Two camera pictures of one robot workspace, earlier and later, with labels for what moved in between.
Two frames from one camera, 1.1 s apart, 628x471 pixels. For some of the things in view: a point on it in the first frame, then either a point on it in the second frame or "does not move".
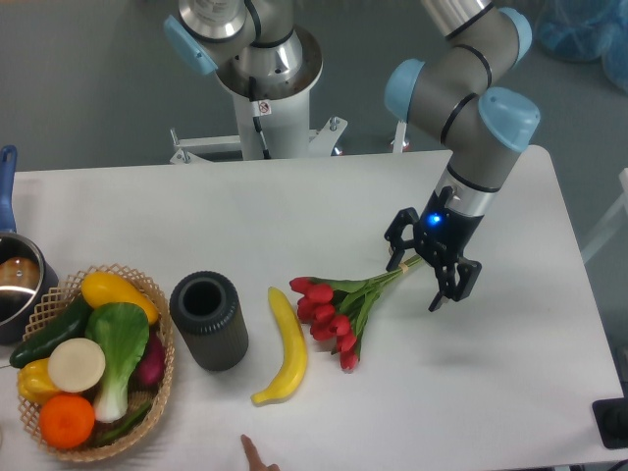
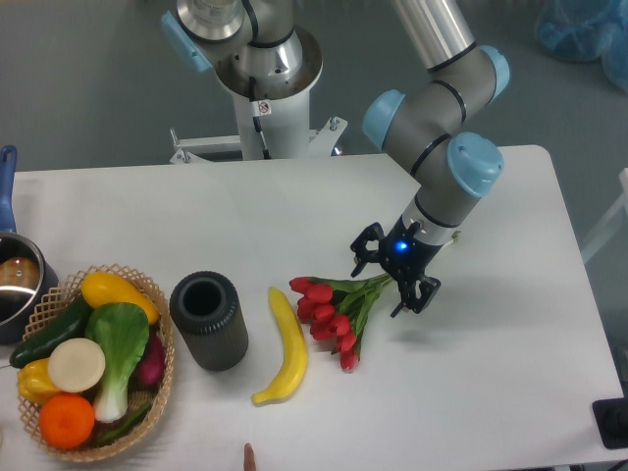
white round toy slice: [77, 365] does not move
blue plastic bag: [586, 29] does not move
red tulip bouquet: [336, 310] does not move
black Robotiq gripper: [442, 234] -> [405, 256]
